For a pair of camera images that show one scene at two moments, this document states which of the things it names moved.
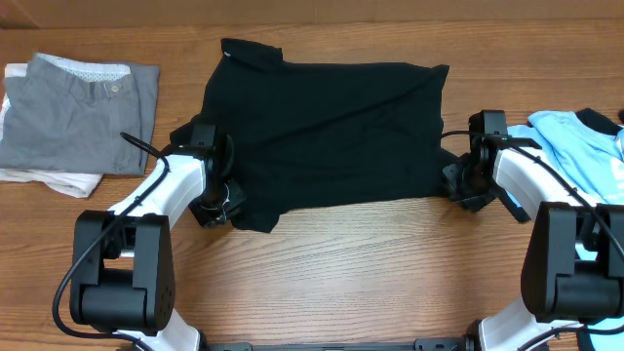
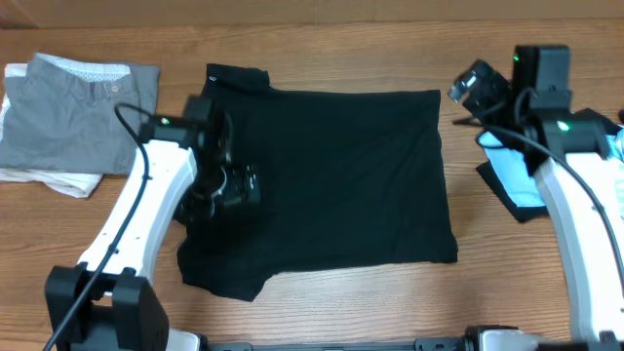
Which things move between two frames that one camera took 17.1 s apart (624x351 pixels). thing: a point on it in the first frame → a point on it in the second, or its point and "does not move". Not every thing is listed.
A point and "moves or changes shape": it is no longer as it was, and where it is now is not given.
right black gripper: x=458 y=182 → x=487 y=91
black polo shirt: x=307 y=135 moves or changes shape
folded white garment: x=66 y=183 does not move
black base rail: x=462 y=343 does not move
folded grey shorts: x=67 y=114 does not move
